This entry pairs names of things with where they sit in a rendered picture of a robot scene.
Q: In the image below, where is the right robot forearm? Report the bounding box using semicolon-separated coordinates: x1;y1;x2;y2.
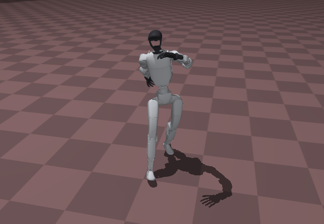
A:
143;72;150;79

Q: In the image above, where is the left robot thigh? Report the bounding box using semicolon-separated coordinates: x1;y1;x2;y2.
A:
167;94;183;131

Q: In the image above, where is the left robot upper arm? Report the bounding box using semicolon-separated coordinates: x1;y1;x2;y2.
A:
170;50;193;69

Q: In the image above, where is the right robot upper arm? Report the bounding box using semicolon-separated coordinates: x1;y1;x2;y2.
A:
139;54;148;74

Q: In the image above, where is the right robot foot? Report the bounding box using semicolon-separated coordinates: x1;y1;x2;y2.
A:
146;170;155;180

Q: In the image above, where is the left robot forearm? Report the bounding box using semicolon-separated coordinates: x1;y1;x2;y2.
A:
176;54;193;66

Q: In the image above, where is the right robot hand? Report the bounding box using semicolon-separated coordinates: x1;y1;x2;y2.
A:
145;77;154;87

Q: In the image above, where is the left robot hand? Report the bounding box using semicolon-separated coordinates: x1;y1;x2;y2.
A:
157;52;183;60

